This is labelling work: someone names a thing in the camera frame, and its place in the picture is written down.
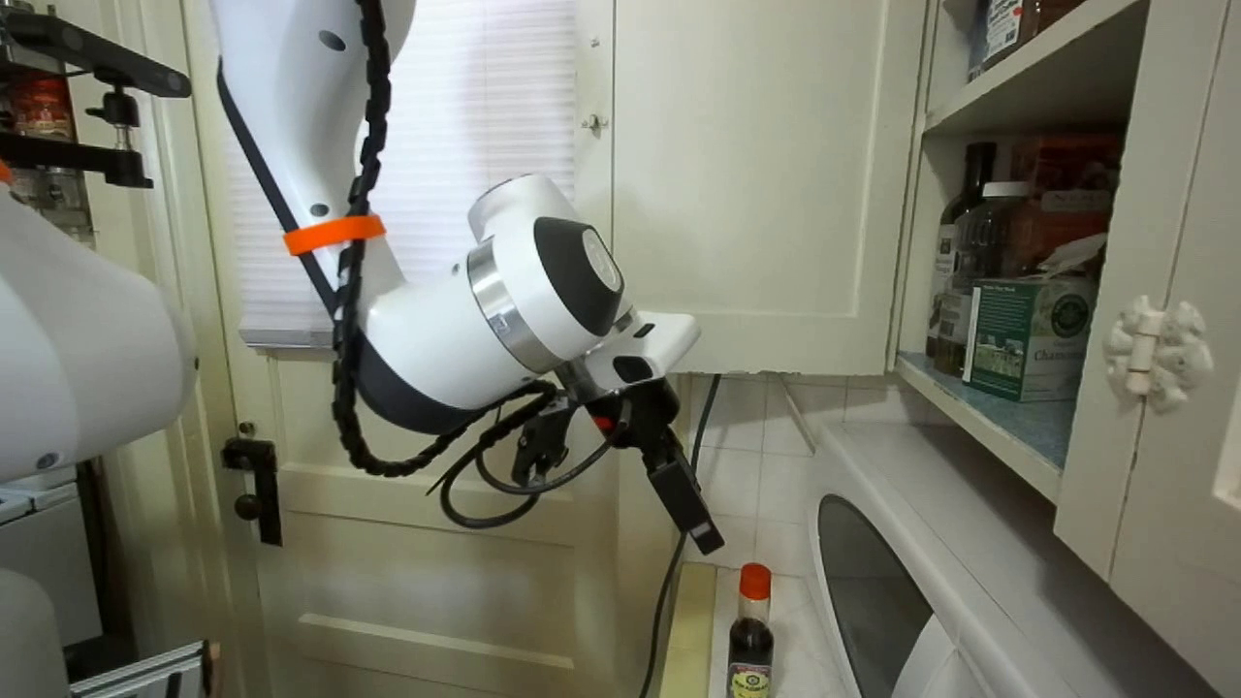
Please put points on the white cupboard door ornate latch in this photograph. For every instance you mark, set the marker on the white cupboard door ornate latch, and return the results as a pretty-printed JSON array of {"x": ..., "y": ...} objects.
[{"x": 1166, "y": 197}]

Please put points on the black stand post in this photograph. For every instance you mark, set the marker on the black stand post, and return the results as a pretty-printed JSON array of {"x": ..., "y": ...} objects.
[{"x": 103, "y": 555}]

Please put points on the green carton box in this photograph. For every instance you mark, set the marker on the green carton box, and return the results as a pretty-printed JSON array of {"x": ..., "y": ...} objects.
[{"x": 1015, "y": 337}]

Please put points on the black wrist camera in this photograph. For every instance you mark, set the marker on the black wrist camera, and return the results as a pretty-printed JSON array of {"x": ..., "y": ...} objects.
[{"x": 541, "y": 446}]

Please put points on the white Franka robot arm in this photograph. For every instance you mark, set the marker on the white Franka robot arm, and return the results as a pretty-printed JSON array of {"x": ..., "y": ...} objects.
[{"x": 311, "y": 103}]

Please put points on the brown food packet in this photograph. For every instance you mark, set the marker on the brown food packet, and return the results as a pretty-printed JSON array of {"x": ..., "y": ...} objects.
[{"x": 1069, "y": 197}]

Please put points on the white cupboard with shelves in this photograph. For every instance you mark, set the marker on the white cupboard with shelves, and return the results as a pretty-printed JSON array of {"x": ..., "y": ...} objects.
[{"x": 984, "y": 432}]

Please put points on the small metal door latch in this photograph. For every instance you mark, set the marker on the small metal door latch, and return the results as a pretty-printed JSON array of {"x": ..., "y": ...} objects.
[{"x": 595, "y": 125}]

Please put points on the white plain cupboard door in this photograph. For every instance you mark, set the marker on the white plain cupboard door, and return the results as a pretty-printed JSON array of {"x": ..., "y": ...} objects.
[{"x": 760, "y": 170}]

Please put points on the grey metal rail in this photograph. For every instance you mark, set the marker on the grey metal rail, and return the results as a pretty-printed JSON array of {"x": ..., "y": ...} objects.
[{"x": 141, "y": 666}]

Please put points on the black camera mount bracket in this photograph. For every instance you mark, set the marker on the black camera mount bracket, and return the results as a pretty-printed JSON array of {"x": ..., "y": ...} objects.
[{"x": 81, "y": 51}]

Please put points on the white rounded base cover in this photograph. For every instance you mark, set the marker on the white rounded base cover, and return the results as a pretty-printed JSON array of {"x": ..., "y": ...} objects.
[{"x": 25, "y": 640}]

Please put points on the cream panelled door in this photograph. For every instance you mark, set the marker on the cream panelled door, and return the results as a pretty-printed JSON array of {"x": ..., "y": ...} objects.
[{"x": 427, "y": 595}]

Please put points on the soy sauce bottle red cap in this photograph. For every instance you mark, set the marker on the soy sauce bottle red cap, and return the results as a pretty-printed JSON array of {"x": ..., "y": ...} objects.
[{"x": 749, "y": 644}]

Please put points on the tall dark bottle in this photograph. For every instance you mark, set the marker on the tall dark bottle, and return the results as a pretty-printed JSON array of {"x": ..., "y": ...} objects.
[{"x": 970, "y": 247}]

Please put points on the glass jar grey lid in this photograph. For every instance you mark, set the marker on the glass jar grey lid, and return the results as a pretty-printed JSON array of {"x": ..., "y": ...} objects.
[{"x": 1010, "y": 225}]

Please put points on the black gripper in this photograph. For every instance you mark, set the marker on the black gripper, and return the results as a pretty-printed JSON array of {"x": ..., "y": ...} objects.
[{"x": 638, "y": 413}]

